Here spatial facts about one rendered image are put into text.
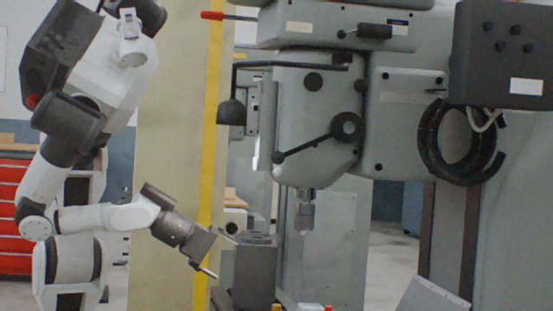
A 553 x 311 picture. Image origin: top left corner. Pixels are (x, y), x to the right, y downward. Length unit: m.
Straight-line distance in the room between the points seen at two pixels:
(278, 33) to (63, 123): 0.54
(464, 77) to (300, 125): 0.39
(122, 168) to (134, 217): 8.83
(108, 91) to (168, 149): 1.60
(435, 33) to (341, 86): 0.25
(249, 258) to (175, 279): 1.40
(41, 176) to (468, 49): 1.02
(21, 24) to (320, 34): 9.30
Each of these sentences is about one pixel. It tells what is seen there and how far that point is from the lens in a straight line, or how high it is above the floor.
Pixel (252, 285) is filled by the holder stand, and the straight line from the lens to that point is 2.17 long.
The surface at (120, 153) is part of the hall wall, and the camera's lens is 10.71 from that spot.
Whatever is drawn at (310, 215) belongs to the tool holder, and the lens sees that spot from 1.76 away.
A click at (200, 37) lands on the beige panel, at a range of 3.46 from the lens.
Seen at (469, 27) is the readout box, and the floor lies 1.67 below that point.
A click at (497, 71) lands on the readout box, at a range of 1.52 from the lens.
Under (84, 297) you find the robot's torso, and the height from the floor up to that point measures 0.90.
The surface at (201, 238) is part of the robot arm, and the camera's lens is 1.95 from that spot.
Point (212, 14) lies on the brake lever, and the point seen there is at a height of 1.70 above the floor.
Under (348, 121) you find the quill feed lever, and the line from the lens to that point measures 1.65.
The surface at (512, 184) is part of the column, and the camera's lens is 1.77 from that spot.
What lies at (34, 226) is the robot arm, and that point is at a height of 1.16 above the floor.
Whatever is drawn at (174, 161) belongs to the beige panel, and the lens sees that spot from 3.44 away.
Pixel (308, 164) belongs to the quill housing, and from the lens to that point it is 1.67.
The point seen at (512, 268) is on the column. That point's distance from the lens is 1.79.
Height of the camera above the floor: 1.47
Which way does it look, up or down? 3 degrees down
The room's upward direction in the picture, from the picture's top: 4 degrees clockwise
